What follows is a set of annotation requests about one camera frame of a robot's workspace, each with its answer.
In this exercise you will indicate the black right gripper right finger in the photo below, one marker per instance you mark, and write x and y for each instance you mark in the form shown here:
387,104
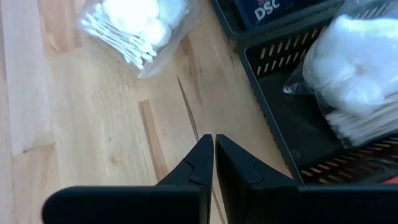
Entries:
248,202

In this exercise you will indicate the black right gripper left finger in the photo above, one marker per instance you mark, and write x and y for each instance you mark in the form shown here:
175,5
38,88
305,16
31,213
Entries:
186,202

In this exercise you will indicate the clear bag of cotton swabs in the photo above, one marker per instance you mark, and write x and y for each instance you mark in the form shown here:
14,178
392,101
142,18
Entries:
351,62
133,25

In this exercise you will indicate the navy DSC toiletry pouch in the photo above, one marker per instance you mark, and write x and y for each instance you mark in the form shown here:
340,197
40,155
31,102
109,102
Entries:
264,12

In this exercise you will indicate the black slotted plastic basket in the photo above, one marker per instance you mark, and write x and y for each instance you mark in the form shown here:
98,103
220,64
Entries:
295,124
225,18

